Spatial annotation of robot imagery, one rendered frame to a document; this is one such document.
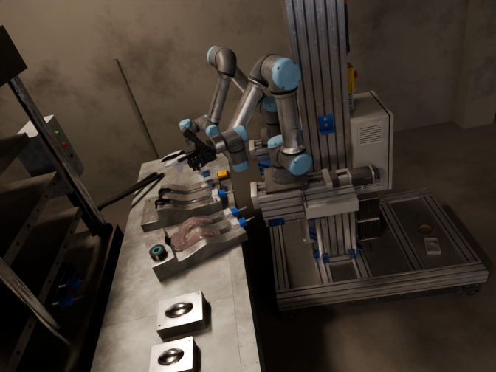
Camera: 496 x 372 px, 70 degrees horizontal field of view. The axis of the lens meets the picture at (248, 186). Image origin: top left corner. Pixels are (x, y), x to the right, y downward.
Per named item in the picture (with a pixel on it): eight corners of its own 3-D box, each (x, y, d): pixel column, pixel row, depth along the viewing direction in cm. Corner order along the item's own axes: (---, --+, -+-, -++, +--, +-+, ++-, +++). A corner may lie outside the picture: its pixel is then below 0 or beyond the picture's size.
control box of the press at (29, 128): (147, 271, 299) (58, 113, 215) (144, 300, 274) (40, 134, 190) (122, 277, 299) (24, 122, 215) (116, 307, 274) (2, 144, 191)
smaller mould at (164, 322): (206, 300, 162) (201, 290, 158) (207, 328, 149) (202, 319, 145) (164, 310, 162) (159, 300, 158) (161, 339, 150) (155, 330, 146)
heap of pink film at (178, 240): (212, 218, 200) (208, 207, 195) (222, 235, 186) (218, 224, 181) (168, 237, 194) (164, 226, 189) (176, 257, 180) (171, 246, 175)
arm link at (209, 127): (246, 54, 188) (221, 140, 203) (237, 51, 196) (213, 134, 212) (227, 47, 181) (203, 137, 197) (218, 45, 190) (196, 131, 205)
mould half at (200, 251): (230, 214, 208) (226, 199, 202) (248, 239, 188) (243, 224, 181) (150, 251, 197) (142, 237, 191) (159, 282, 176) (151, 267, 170)
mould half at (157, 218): (221, 187, 232) (216, 171, 225) (224, 212, 211) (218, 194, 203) (148, 206, 233) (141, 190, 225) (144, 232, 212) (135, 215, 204)
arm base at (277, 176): (297, 165, 191) (295, 150, 186) (301, 181, 179) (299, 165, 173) (270, 170, 193) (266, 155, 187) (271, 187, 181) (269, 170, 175)
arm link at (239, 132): (252, 145, 147) (247, 127, 142) (228, 155, 144) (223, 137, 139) (243, 139, 153) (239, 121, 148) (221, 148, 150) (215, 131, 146)
